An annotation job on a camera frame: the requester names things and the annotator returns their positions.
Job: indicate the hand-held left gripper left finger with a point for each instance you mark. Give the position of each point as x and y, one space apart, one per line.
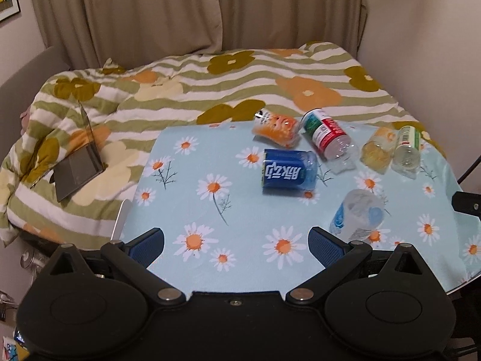
149 247

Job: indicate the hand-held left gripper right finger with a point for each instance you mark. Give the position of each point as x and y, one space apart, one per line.
326 247

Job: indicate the blue label plastic cup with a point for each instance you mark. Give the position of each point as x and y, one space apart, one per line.
285 172

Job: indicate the yellow plastic cup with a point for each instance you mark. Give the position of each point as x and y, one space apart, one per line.
378 149

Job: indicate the red green label plastic cup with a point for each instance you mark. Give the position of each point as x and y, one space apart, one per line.
326 131

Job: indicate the green label clear plastic cup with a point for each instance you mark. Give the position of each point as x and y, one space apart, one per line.
407 149

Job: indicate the orange plastic cup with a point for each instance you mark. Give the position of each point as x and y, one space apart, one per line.
279 127

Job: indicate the daisy print blue tablecloth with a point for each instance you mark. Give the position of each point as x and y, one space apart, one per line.
240 210

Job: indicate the grey open laptop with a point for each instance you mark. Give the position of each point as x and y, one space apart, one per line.
80 167

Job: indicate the black device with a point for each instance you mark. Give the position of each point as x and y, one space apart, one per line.
468 203

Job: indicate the green striped floral blanket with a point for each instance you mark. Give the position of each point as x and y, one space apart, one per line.
188 86

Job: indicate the colourful printed packet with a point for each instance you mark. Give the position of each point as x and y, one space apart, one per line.
10 348

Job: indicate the pink pillow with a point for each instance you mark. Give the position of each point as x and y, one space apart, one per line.
25 118

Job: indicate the grey headboard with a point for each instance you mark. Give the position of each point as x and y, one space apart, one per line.
26 73

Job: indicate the beige curtain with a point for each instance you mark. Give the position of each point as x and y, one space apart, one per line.
180 11

